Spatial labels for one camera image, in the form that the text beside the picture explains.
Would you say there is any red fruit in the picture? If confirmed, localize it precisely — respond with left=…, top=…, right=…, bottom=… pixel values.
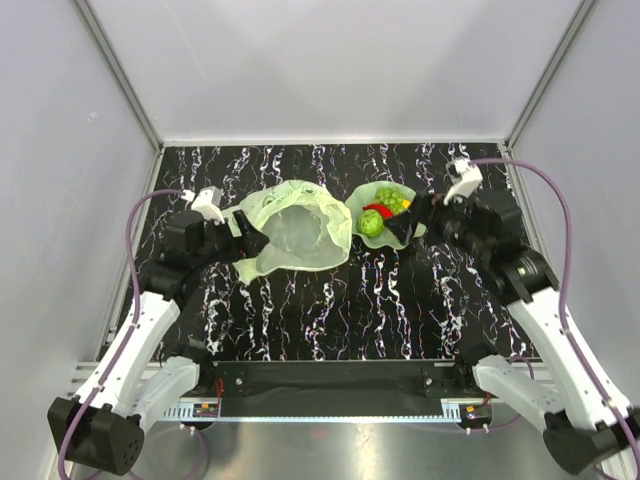
left=362, top=203, right=394, bottom=220

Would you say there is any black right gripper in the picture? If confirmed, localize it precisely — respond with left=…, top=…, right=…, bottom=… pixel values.
left=383, top=187, right=492, bottom=261

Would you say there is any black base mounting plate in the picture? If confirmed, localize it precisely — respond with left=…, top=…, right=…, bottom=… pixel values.
left=198, top=360, right=484, bottom=419

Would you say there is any green fruit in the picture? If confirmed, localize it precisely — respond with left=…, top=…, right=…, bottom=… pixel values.
left=356, top=211, right=385, bottom=238
left=374, top=187, right=405, bottom=210

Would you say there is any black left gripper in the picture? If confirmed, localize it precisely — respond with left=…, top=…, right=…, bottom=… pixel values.
left=192, top=210, right=268, bottom=270

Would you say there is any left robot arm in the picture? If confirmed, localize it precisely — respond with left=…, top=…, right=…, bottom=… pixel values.
left=47, top=210, right=269, bottom=478

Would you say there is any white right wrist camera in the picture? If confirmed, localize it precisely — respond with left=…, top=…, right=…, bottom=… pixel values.
left=443, top=159, right=483, bottom=205

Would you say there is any light green plastic bag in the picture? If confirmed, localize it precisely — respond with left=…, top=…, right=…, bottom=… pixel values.
left=223, top=180, right=352, bottom=285

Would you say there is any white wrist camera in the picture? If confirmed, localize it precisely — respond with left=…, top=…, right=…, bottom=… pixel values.
left=443, top=159, right=483, bottom=205
left=180, top=186, right=225, bottom=224

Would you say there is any aluminium frame rail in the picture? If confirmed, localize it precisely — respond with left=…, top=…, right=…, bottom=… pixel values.
left=73, top=0, right=164, bottom=152

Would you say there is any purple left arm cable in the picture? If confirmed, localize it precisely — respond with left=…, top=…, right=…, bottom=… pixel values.
left=55, top=188, right=207, bottom=480

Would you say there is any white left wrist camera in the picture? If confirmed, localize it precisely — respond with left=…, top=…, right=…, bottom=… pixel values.
left=180, top=186, right=225, bottom=224

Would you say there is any light green wavy bowl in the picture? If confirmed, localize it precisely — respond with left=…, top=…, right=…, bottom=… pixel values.
left=345, top=181, right=416, bottom=250

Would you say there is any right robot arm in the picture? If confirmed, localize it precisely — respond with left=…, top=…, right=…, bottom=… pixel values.
left=384, top=193, right=639, bottom=475

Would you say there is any white slotted cable duct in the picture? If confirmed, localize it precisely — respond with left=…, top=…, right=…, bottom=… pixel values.
left=161, top=400, right=221, bottom=423

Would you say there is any black marble pattern mat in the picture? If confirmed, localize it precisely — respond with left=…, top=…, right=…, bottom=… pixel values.
left=155, top=142, right=536, bottom=361

